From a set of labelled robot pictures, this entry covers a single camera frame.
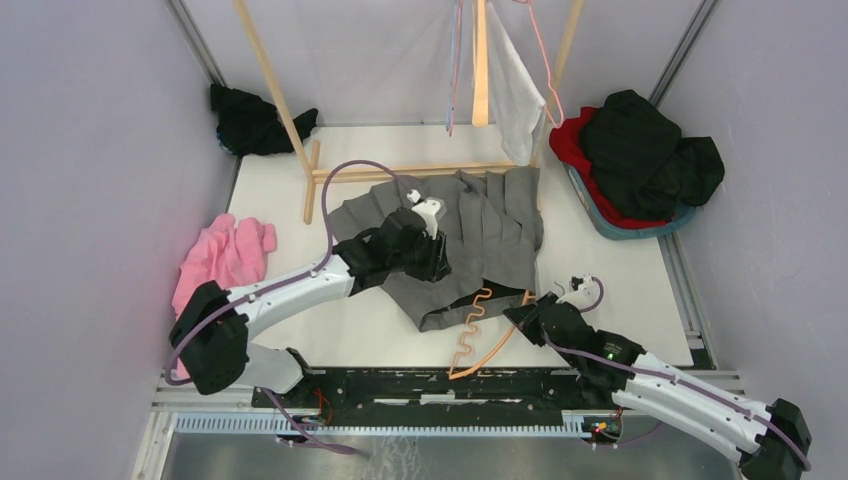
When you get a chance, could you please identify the grey garment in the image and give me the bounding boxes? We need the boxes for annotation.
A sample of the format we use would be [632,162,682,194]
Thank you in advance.
[329,167,544,332]

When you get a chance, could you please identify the white skirt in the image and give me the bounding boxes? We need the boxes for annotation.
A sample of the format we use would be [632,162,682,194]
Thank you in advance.
[486,2,546,166]

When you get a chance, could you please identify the black garment corner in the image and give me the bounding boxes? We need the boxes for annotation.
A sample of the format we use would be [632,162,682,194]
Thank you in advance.
[578,90,725,221]
[209,84,294,157]

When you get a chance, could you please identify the pink wire hanger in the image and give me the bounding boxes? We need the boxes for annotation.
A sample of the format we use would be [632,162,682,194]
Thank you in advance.
[515,0,565,128]

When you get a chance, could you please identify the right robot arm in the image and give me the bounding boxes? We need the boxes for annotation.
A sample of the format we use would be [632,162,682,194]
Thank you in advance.
[504,294,812,479]

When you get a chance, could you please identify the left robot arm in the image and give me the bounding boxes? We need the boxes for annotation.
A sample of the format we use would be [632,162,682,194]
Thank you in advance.
[169,198,451,407]

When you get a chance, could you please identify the wooden hanger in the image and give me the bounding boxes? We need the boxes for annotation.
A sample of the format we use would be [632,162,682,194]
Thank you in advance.
[471,0,489,128]

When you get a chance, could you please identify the wooden clothes rack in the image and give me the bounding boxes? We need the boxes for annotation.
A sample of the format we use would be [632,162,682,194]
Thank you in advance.
[232,1,584,225]

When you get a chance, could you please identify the teal laundry basket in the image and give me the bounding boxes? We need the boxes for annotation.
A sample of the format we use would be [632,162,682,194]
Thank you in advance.
[563,164,697,241]

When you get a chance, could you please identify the pink garment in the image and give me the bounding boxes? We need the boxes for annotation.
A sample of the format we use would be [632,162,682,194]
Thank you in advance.
[172,213,277,315]

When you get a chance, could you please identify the red garment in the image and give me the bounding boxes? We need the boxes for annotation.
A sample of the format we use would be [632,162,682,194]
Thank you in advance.
[549,106,669,232]

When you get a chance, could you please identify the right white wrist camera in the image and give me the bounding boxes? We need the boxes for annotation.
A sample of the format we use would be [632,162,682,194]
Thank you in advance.
[557,275,602,311]

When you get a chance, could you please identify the blue wire hanger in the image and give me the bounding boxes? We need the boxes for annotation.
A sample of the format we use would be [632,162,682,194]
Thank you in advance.
[442,0,465,130]

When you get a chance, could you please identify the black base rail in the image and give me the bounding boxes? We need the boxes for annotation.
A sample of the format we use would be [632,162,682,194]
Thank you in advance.
[278,368,618,427]

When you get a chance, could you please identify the white cable duct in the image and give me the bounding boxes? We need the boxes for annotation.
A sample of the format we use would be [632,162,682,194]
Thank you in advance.
[173,412,597,440]

